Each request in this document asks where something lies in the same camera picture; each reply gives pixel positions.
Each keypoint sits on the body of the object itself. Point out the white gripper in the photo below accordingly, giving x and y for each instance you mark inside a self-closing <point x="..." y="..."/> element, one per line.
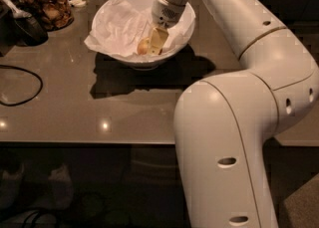
<point x="164" y="12"/>

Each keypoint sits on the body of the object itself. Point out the red yellow apple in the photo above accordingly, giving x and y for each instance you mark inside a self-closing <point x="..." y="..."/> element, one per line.
<point x="143" y="46"/>

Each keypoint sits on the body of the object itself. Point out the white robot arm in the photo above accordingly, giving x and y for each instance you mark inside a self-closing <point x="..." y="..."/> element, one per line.
<point x="221" y="122"/>

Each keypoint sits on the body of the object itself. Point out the white ceramic bowl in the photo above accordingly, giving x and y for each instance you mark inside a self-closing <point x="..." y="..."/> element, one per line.
<point x="109" y="9"/>

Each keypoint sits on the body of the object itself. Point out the white crumpled paper liner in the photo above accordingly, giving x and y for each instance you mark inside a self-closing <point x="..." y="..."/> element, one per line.
<point x="119" y="23"/>

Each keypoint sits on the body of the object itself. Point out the black round appliance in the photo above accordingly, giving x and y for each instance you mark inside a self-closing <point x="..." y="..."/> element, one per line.
<point x="27" y="26"/>

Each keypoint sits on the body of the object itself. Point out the white shoe right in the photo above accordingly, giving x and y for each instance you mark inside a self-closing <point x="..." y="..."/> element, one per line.
<point x="60" y="190"/>

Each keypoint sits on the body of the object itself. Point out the white shoe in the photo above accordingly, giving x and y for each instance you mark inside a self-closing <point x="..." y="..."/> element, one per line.
<point x="9" y="186"/>
<point x="60" y="190"/>

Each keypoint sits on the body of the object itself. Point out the white shoe left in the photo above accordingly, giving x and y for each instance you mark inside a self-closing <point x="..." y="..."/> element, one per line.
<point x="9" y="186"/>

